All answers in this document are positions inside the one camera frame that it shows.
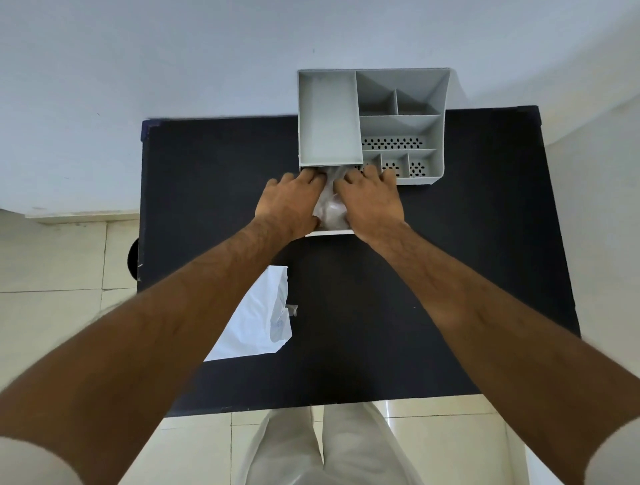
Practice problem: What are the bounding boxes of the person's right hand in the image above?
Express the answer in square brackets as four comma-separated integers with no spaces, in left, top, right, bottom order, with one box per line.
[333,163,406,243]

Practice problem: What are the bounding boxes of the person's left hand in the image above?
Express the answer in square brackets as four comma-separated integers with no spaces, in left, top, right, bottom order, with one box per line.
[254,169,328,240]

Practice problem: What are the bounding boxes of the clear plastic bag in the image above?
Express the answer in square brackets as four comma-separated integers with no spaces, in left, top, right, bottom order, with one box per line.
[312,167,352,232]

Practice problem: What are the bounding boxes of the person's right forearm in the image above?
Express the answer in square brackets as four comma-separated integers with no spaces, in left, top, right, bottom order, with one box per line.
[356,220,640,485]

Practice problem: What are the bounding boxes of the person's left forearm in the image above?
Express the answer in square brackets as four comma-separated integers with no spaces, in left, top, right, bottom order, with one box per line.
[0,218,307,485]

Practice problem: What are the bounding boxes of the white organizer drawer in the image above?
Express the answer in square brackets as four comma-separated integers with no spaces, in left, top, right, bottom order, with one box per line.
[304,168,357,238]

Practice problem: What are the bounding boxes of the gray desk organizer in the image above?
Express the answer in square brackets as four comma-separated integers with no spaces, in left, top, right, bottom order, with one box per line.
[297,68,452,185]

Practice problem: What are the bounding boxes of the white plastic bag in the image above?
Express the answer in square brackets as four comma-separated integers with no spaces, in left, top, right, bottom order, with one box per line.
[203,266,292,362]

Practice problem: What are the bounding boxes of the white trousers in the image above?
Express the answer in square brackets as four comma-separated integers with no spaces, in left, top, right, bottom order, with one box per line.
[244,402,423,485]

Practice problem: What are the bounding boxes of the white right sleeve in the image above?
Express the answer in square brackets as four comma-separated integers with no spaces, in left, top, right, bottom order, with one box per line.
[584,424,640,485]

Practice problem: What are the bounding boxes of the white sleeve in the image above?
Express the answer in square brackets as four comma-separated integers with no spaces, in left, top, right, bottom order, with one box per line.
[584,424,640,485]
[0,437,78,485]

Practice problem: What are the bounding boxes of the white left sleeve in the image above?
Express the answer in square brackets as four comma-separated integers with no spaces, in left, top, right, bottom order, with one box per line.
[0,437,78,485]

